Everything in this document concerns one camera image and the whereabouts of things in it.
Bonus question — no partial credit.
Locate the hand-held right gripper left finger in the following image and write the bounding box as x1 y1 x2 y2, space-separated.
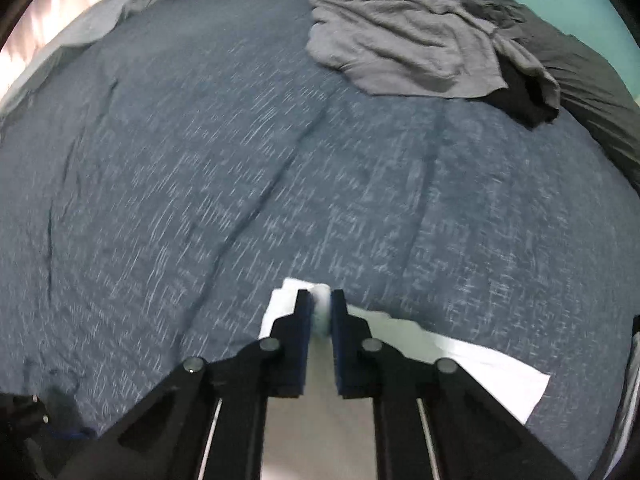
47 289 315 480

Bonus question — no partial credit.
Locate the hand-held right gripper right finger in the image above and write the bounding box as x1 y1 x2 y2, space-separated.
330 289 583 480

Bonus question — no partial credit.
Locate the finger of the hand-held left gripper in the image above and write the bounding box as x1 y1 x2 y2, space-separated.
44 424 99 445

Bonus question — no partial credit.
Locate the white t-shirt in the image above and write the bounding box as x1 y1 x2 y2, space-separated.
257 277 551 480

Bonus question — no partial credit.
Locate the blue patterned blanket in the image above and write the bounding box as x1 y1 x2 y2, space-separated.
0 0 640 480

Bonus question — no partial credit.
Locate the black garment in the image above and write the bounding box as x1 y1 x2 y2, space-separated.
482 57 561 128

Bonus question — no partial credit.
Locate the grey knit garment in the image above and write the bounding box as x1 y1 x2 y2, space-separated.
305 0 560 111

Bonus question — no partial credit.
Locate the dark green pillow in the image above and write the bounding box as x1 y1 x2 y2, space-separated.
162 0 640 191

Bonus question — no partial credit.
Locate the light grey bedsheet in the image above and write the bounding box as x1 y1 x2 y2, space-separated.
0 0 168 116

